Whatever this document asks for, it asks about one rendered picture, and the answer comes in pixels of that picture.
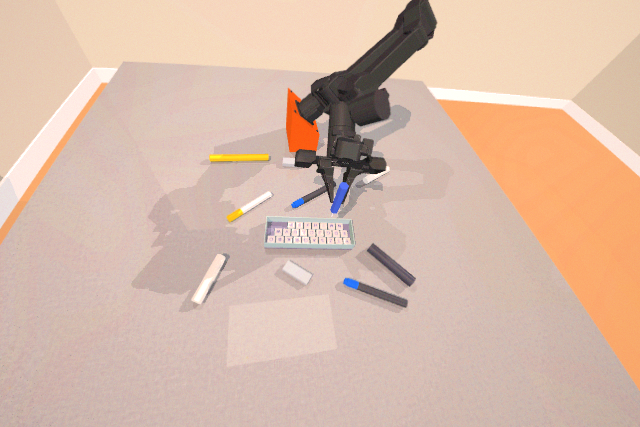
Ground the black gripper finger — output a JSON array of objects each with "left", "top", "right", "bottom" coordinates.
[
  {"left": 316, "top": 166, "right": 334, "bottom": 203},
  {"left": 341, "top": 169, "right": 364, "bottom": 204}
]

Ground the dark grey cylinder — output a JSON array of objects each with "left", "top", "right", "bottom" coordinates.
[{"left": 367, "top": 243, "right": 416, "bottom": 287}]

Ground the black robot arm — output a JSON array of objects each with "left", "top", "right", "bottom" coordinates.
[{"left": 295, "top": 0, "right": 438, "bottom": 161}]

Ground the black marker with blue cap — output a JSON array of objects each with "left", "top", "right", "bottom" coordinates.
[
  {"left": 343, "top": 278, "right": 408, "bottom": 308},
  {"left": 291, "top": 186, "right": 327, "bottom": 208}
]

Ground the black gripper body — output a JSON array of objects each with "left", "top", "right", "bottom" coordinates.
[{"left": 294, "top": 126, "right": 387, "bottom": 174}]

